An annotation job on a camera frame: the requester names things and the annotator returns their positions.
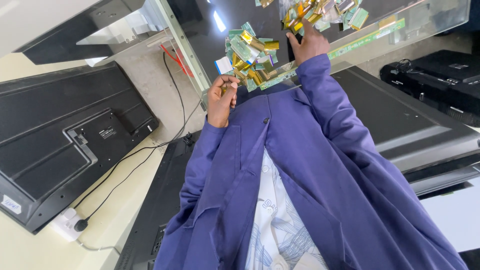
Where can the white power strip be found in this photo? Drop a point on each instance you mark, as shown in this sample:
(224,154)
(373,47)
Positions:
(64,224)

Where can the white flat sheet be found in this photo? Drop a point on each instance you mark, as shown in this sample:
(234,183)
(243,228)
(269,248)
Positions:
(455,213)

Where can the black television with side ports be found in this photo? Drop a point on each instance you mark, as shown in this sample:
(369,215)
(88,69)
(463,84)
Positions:
(153,210)

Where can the large black and silver television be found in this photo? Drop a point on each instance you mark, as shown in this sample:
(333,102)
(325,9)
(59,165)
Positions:
(408,131)

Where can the white panel with metal frame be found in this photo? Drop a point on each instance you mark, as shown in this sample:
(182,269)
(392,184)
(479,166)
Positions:
(60,22)

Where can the black television back cover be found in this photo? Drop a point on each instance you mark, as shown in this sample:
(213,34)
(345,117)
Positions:
(56,138)

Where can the person's blue work coat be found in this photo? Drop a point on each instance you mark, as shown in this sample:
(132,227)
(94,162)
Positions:
(326,195)

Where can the large dark glass display panel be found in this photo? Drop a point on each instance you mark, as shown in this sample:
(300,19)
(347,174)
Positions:
(262,22)

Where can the long green circuit strip board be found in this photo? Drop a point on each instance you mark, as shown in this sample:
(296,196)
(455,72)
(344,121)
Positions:
(356,42)

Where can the person's left fingers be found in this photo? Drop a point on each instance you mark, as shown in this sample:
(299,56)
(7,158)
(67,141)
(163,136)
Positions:
(230,80)

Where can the person's left hand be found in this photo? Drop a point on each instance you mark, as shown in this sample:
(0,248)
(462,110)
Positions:
(217,107)

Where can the person's white patterned shirt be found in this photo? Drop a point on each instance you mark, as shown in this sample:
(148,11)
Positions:
(279,225)

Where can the person's right hand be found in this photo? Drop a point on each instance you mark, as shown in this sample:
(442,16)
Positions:
(309,47)

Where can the black power plug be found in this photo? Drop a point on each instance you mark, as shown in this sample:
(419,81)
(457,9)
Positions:
(81,225)

